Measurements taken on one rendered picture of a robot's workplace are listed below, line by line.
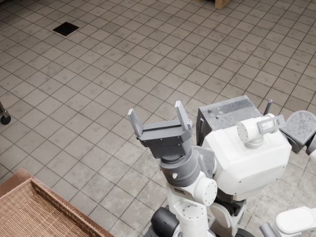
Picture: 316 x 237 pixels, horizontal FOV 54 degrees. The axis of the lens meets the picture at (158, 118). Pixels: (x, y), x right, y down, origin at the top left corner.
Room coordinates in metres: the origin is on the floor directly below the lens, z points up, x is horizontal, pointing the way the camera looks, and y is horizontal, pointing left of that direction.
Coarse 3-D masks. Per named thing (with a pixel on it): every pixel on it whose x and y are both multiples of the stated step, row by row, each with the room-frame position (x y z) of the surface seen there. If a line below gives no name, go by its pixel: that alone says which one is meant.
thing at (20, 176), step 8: (16, 176) 0.97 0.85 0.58; (24, 176) 0.97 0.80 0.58; (32, 176) 0.97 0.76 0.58; (8, 184) 0.91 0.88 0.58; (16, 184) 0.91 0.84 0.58; (0, 192) 0.86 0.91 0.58; (64, 200) 0.81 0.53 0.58; (32, 208) 0.76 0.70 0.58; (48, 208) 0.76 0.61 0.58; (72, 208) 0.76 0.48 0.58; (32, 216) 0.72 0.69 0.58; (80, 216) 0.72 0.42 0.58; (8, 224) 0.67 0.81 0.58; (72, 224) 0.67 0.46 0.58; (96, 224) 0.67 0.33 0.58; (24, 232) 0.63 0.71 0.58; (48, 232) 0.63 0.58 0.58; (72, 232) 0.63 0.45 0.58; (104, 232) 0.63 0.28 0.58
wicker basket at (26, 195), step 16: (16, 192) 0.78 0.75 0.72; (32, 192) 0.84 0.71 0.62; (48, 192) 0.78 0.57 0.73; (0, 208) 0.70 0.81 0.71; (16, 208) 0.75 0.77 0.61; (64, 208) 0.71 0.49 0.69; (0, 224) 0.66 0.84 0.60; (16, 224) 0.67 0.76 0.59; (32, 224) 0.67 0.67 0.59; (48, 224) 0.67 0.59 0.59; (64, 224) 0.67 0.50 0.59; (80, 224) 0.65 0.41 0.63
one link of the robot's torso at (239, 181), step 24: (240, 96) 0.83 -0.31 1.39; (216, 120) 0.71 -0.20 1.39; (240, 120) 0.71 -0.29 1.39; (216, 144) 0.61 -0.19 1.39; (240, 144) 0.60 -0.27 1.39; (264, 144) 0.60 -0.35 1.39; (288, 144) 0.61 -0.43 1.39; (216, 168) 0.55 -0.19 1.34; (240, 168) 0.52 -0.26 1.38; (264, 168) 0.53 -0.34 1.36; (240, 192) 0.51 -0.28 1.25
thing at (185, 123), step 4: (176, 104) 0.43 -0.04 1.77; (180, 104) 0.43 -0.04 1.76; (176, 108) 0.42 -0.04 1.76; (180, 108) 0.42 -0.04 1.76; (180, 112) 0.42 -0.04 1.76; (184, 112) 0.43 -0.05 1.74; (180, 116) 0.41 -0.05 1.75; (184, 116) 0.42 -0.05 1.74; (180, 120) 0.41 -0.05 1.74; (184, 120) 0.41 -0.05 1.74; (188, 120) 0.43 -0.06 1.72; (184, 124) 0.41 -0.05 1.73; (188, 124) 0.41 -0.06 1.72; (184, 128) 0.41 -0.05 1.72
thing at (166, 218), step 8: (160, 208) 0.87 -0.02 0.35; (168, 208) 0.95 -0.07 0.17; (152, 216) 0.83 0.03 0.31; (160, 216) 0.81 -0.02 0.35; (168, 216) 0.81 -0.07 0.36; (152, 224) 0.79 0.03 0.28; (160, 224) 0.77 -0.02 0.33; (168, 224) 0.76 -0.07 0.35; (176, 224) 0.76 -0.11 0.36; (152, 232) 0.78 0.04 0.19; (160, 232) 0.74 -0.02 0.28; (168, 232) 0.73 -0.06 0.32
